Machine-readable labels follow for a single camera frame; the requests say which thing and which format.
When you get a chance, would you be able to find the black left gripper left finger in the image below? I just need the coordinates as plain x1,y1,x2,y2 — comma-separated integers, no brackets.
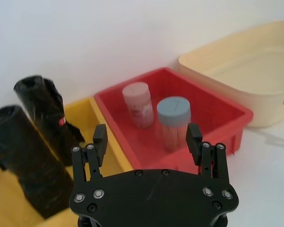
71,124,109,184

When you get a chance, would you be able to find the red plastic bin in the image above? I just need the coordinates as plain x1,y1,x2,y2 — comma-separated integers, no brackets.
94,67,254,175

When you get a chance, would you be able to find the yellow plastic bin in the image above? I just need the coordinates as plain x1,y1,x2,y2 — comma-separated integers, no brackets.
0,96,134,227

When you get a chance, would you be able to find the blue-lidded toothpick jar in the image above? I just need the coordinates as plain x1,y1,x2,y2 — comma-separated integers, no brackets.
156,96,191,152

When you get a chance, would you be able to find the pink-lidded toothpick jar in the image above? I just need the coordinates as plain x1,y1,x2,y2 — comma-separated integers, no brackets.
122,81,155,129

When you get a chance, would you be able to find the cream plastic basin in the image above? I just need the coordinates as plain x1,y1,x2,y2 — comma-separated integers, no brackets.
178,20,284,128

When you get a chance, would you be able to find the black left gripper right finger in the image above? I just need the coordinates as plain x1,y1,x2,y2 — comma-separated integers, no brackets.
186,122,230,183

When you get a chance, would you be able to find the black garbage bag roll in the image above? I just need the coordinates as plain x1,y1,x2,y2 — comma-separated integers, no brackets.
13,75,86,167
0,105,74,219

